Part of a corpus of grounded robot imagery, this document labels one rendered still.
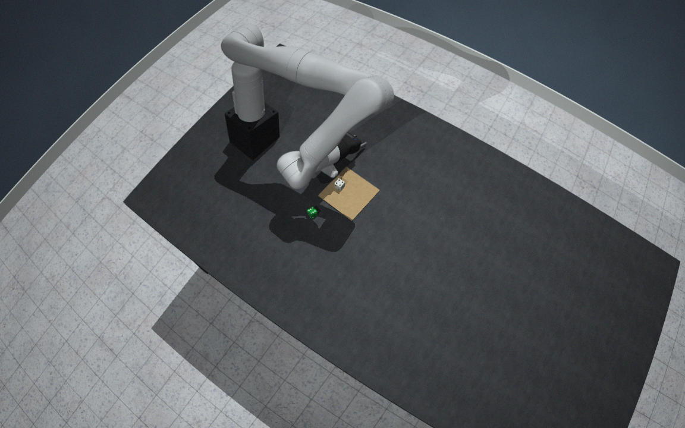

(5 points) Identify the tan flat mat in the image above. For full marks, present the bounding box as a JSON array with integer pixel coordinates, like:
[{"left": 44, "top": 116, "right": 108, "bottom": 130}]
[{"left": 318, "top": 167, "right": 380, "bottom": 221}]

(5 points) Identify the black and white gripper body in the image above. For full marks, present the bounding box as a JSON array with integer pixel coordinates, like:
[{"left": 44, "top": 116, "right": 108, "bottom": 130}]
[{"left": 320, "top": 132, "right": 362, "bottom": 178}]

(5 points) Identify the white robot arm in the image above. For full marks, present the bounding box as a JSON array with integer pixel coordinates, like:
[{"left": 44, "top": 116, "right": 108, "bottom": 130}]
[{"left": 221, "top": 23, "right": 394, "bottom": 189}]

